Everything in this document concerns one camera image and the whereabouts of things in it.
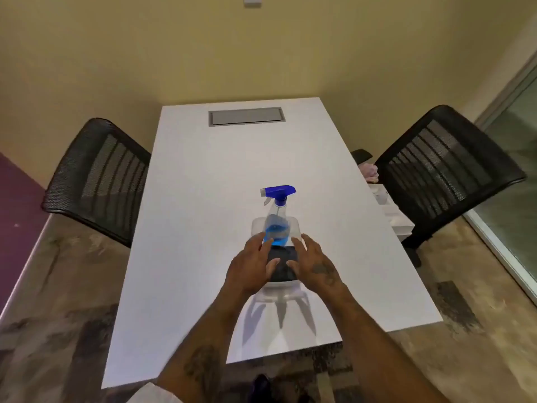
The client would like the person's left hand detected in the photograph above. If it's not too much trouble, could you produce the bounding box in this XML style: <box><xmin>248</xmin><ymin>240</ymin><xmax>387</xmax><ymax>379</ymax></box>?
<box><xmin>226</xmin><ymin>233</ymin><xmax>281</xmax><ymax>297</ymax></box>

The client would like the person's right hand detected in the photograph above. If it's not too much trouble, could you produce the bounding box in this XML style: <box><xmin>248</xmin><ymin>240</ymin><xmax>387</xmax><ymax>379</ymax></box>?
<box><xmin>286</xmin><ymin>233</ymin><xmax>350</xmax><ymax>297</ymax></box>

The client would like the clear plastic container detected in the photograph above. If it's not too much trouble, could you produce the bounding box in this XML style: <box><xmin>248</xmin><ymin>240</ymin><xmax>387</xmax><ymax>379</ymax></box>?
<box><xmin>251</xmin><ymin>217</ymin><xmax>310</xmax><ymax>305</ymax></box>

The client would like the person's left forearm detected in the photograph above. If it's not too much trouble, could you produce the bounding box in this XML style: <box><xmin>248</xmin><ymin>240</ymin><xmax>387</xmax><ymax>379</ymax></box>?
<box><xmin>154</xmin><ymin>285</ymin><xmax>257</xmax><ymax>403</ymax></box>

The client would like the person's right forearm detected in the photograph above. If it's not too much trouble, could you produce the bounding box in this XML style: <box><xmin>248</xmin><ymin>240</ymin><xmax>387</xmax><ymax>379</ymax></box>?
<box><xmin>321</xmin><ymin>286</ymin><xmax>450</xmax><ymax>403</ymax></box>

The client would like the black cloth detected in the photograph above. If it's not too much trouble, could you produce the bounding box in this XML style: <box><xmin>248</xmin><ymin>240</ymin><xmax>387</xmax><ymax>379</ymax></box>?
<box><xmin>268</xmin><ymin>246</ymin><xmax>300</xmax><ymax>283</ymax></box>

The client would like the blue spray bottle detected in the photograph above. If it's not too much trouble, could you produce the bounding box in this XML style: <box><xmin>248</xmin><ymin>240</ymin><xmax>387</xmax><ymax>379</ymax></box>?
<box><xmin>260</xmin><ymin>185</ymin><xmax>297</xmax><ymax>248</ymax></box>

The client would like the white box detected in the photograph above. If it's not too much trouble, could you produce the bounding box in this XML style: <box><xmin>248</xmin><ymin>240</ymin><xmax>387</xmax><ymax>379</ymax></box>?
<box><xmin>369</xmin><ymin>183</ymin><xmax>415</xmax><ymax>242</ymax></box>

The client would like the pink cloth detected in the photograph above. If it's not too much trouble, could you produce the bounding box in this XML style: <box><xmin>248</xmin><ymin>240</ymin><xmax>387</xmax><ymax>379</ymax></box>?
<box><xmin>359</xmin><ymin>163</ymin><xmax>380</xmax><ymax>184</ymax></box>

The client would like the person's dark shoe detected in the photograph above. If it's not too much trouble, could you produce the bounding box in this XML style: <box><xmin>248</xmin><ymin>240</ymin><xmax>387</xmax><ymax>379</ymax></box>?
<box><xmin>247</xmin><ymin>374</ymin><xmax>274</xmax><ymax>403</ymax></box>

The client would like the black mesh office chair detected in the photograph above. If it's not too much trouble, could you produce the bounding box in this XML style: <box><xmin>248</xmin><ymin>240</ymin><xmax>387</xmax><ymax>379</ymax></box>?
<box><xmin>41</xmin><ymin>118</ymin><xmax>152</xmax><ymax>248</ymax></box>
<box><xmin>351</xmin><ymin>105</ymin><xmax>527</xmax><ymax>268</ymax></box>

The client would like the grey table cable hatch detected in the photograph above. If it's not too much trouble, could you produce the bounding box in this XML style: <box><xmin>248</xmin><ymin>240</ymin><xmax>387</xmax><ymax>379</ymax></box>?
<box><xmin>208</xmin><ymin>107</ymin><xmax>286</xmax><ymax>127</ymax></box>

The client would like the glass door with white frame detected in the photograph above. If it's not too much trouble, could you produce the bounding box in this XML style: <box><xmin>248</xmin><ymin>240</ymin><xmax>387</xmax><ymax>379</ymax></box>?
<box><xmin>463</xmin><ymin>50</ymin><xmax>537</xmax><ymax>306</ymax></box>

